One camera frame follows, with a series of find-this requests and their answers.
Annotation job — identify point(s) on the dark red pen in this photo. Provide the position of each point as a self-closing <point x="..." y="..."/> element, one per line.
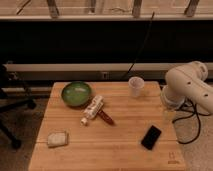
<point x="105" y="117"/>

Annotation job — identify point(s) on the black leaning rod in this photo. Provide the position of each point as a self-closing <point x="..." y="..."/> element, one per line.
<point x="142" y="46"/>

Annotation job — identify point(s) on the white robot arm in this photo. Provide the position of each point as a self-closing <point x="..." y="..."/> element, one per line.
<point x="187" y="82"/>

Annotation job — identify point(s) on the white patterned tube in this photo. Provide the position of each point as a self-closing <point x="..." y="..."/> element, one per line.
<point x="92" y="109"/>

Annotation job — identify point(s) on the black rectangular eraser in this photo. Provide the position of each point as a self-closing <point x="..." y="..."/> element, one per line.
<point x="151" y="137"/>

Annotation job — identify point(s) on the green bowl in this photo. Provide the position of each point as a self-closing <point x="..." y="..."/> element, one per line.
<point x="76" y="93"/>

